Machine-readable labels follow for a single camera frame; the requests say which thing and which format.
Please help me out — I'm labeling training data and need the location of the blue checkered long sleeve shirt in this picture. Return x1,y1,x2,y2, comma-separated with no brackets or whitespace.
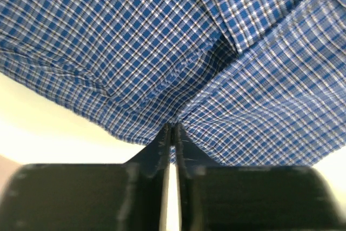
1,0,345,165

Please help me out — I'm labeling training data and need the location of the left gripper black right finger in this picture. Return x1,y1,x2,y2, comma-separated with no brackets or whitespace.
174,124,345,230

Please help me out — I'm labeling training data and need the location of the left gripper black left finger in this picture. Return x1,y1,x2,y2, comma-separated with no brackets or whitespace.
1,124,172,230

